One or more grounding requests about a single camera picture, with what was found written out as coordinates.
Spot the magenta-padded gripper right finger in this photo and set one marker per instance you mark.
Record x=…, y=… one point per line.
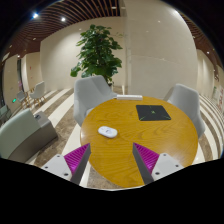
x=163, y=164

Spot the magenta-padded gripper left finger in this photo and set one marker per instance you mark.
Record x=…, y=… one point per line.
x=60, y=165

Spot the white printed computer mouse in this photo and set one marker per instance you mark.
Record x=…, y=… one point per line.
x=107, y=131

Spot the black square mouse pad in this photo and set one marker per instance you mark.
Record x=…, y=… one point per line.
x=153, y=112

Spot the grey shell chair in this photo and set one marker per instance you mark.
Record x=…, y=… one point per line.
x=90, y=95
x=186, y=100

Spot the white power strip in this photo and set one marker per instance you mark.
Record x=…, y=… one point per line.
x=129, y=97

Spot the small grey wooden-legged chair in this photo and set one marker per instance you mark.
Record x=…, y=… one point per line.
x=21, y=96
x=39, y=90

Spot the large green potted plant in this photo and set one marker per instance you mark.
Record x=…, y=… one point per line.
x=98, y=53

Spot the ceiling spot lights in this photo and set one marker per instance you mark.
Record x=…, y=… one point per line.
x=35, y=15

